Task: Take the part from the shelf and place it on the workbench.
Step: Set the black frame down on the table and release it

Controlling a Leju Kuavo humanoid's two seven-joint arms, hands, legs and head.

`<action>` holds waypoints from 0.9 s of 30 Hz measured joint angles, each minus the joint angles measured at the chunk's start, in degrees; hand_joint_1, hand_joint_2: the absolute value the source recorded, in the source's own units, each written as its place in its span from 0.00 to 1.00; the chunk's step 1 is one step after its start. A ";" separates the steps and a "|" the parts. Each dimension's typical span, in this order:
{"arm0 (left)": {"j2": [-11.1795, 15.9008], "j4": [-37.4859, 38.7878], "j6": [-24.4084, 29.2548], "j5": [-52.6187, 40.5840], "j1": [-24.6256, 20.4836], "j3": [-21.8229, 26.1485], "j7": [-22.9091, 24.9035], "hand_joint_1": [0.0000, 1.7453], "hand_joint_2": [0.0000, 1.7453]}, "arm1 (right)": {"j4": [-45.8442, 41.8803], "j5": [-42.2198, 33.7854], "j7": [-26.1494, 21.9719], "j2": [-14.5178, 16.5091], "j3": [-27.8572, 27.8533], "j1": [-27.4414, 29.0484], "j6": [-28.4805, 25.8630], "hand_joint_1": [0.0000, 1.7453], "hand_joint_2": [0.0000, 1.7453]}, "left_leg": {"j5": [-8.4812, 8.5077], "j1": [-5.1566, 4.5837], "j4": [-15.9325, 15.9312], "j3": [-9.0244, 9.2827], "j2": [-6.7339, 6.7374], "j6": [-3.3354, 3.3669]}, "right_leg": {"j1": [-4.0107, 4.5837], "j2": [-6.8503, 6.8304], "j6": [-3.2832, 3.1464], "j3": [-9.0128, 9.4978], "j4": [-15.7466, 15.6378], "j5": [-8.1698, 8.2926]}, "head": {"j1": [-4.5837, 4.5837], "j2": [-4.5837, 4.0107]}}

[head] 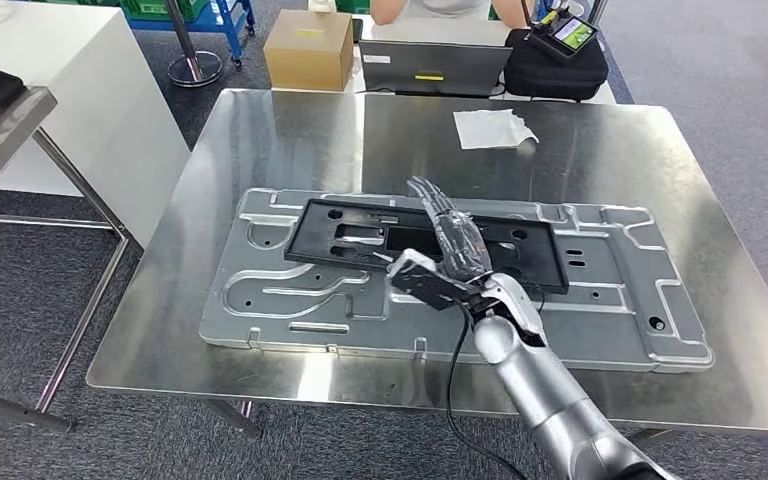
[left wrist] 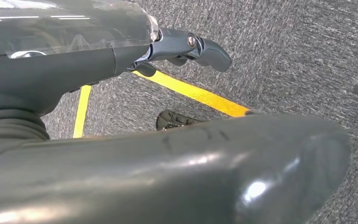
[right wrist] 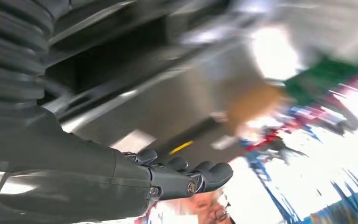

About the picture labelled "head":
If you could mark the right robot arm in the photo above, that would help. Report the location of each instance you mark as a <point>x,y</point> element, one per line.
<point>543,391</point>

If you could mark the metal stanchion post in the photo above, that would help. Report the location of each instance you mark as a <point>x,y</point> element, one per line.
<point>195,67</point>

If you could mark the brown cardboard box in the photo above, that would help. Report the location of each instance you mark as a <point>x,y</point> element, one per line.
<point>308,60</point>

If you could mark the blue wheeled cart rack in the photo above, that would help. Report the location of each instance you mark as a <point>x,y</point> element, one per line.
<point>225,16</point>

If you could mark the black carry bag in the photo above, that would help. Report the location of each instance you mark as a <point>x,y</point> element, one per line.
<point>556,79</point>

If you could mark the stainless steel side table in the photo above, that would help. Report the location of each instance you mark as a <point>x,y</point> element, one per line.
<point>0,152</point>

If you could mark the stamped sheet metal plate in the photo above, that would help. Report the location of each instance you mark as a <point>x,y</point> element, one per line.
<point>291,311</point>

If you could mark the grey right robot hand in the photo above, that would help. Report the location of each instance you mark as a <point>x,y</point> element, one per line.
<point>460,245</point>

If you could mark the person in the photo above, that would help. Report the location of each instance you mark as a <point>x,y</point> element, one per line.
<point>447,6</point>

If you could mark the black controller with screen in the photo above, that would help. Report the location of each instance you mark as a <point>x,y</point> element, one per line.
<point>573,33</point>

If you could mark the stainless steel workbench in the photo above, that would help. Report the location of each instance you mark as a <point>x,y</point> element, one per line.
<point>278,132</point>

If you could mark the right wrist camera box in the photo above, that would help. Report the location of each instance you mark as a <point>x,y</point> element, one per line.
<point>424,281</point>

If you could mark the green plastic crate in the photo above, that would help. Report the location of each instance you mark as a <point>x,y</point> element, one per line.
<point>351,5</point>
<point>152,8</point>

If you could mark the white desk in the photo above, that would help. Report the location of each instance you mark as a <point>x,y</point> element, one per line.
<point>424,32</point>

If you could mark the white paper sheet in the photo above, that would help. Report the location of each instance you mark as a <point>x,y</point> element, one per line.
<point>486,129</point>

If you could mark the person's left forearm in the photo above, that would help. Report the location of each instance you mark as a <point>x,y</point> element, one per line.
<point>510,12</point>

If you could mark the grey laptop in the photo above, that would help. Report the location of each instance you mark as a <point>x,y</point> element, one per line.
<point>434,66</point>

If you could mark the person's right forearm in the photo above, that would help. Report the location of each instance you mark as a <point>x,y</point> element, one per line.
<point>387,10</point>

